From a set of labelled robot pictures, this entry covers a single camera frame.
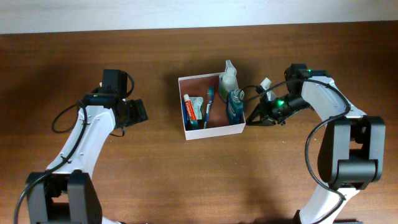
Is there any purple foam soap bottle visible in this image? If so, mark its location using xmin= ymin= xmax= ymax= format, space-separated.
xmin=218 ymin=60 xmax=238 ymax=103

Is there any blue white toothbrush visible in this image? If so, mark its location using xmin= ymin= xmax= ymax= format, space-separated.
xmin=203 ymin=86 xmax=215 ymax=129

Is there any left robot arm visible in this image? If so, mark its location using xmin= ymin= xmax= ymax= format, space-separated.
xmin=20 ymin=69 xmax=148 ymax=223

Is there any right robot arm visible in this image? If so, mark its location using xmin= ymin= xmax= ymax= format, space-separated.
xmin=246 ymin=63 xmax=386 ymax=223

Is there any red green toothpaste tube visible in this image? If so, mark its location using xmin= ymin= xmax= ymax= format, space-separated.
xmin=183 ymin=94 xmax=198 ymax=129

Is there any teal mouthwash bottle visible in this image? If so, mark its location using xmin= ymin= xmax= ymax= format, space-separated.
xmin=226 ymin=89 xmax=244 ymax=125

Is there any green white soap packet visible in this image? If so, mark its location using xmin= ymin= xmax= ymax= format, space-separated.
xmin=190 ymin=96 xmax=203 ymax=121

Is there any pink cardboard box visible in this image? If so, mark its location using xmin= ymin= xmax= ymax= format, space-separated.
xmin=178 ymin=73 xmax=246 ymax=140

